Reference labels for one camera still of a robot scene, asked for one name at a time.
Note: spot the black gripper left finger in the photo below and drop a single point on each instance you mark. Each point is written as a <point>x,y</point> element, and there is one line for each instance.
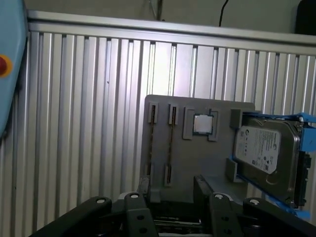
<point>133,217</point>

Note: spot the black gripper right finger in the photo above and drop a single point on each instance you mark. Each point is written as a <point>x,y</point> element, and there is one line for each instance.
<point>222,217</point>

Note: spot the grey parts rack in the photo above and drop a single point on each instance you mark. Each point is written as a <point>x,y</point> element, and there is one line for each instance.
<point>197,160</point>

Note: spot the silver hard disk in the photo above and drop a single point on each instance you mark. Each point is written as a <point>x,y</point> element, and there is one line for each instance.
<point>266,158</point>

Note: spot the silver CPU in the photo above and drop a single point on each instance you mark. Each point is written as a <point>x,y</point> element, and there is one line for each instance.
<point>203,124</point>

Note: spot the pale blue teach pendant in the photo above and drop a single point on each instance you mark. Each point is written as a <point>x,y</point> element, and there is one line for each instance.
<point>12,37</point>

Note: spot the black vertical post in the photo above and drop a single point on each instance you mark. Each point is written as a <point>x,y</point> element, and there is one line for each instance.
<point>306,17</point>

